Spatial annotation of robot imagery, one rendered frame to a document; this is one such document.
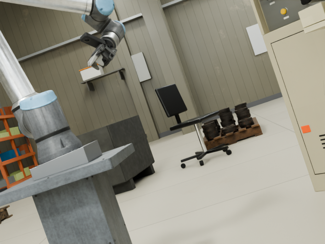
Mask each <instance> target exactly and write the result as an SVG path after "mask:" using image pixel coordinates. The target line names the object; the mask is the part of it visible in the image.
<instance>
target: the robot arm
mask: <svg viewBox="0 0 325 244"><path fill-rule="evenodd" d="M0 1H3V2H9V3H15V4H22V5H28V6H34V7H40V8H46V9H53V10H59V11H66V12H72V13H78V14H82V19H83V20H84V22H85V23H87V24H89V25H90V26H91V27H92V28H94V29H95V30H96V31H97V32H98V33H100V34H101V35H102V36H101V38H98V37H96V36H93V35H91V34H89V33H87V32H85V33H84V34H83V35H82V36H81V37H80V41H81V42H83V43H85V44H88V45H90V46H92V47H94V48H96V50H95V51H94V52H93V53H92V55H91V57H90V59H89V60H88V66H89V67H93V68H94V69H96V70H99V67H98V65H97V64H99V65H100V66H101V67H102V68H104V67H105V66H107V65H108V64H109V63H110V61H111V60H113V58H114V57H115V55H116V52H117V49H116V48H117V47H118V45H119V43H120V41H121V40H122V39H123V37H124V35H125V27H124V25H123V24H122V23H121V22H120V21H116V20H114V21H113V20H112V19H111V18H109V15H111V14H112V12H113V10H114V7H115V5H114V1H113V0H0ZM0 82H1V84H2V86H3V87H4V89H5V91H6V93H7V94H8V96H9V98H10V100H11V101H12V103H13V106H12V110H11V111H12V112H13V114H14V116H15V118H16V119H17V121H18V127H19V129H20V131H21V132H22V134H23V135H25V136H26V137H29V138H32V139H34V140H35V142H36V145H37V152H38V162H39V164H40V165H41V164H44V163H46V162H48V161H51V160H53V159H55V158H58V157H60V156H62V155H65V154H67V153H69V152H72V151H74V150H76V149H78V148H79V147H83V144H82V142H81V141H80V140H79V139H78V138H77V137H76V136H75V134H74V133H73V132H72V131H71V129H70V127H69V125H68V122H67V120H66V118H65V115H64V113H63V111H62V109H61V106H60V104H59V102H58V99H57V96H56V95H55V93H54V92H53V91H52V90H48V91H45V92H42V93H36V92H35V90H34V88H33V87H32V85H31V83H30V82H29V80H28V78H27V76H26V75H25V73H24V71H23V69H22V68H21V66H20V64H19V62H18V61H17V59H16V57H15V55H14V54H13V52H12V50H11V48H10V47H9V45H8V43H7V41H6V40H5V38H4V36H3V34H2V33H1V31H0Z"/></svg>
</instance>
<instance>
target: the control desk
mask: <svg viewBox="0 0 325 244"><path fill-rule="evenodd" d="M250 1H251V5H252V8H253V11H254V14H255V17H256V20H257V23H258V25H259V28H260V31H261V34H262V36H263V40H264V43H265V45H266V48H267V51H268V54H269V57H270V60H271V63H272V66H273V69H274V72H275V75H276V78H277V81H278V84H279V87H280V90H281V93H282V96H283V99H284V102H285V105H286V108H287V111H288V113H289V116H290V119H291V122H292V125H293V128H294V131H295V135H296V138H297V141H298V143H299V146H300V149H301V152H302V155H303V158H304V161H305V164H306V167H307V170H308V173H309V176H310V179H311V182H312V185H313V188H314V191H315V192H317V191H325V29H322V30H317V31H313V32H309V33H305V32H304V28H303V26H302V23H301V20H300V17H299V14H298V12H299V11H302V10H304V9H306V8H309V7H311V6H313V5H315V4H318V3H320V2H321V1H320V2H314V3H308V4H304V3H302V2H301V0H250ZM322 2H324V1H322ZM305 125H309V126H310V130H311V132H308V133H303V132H302V129H301V126H305Z"/></svg>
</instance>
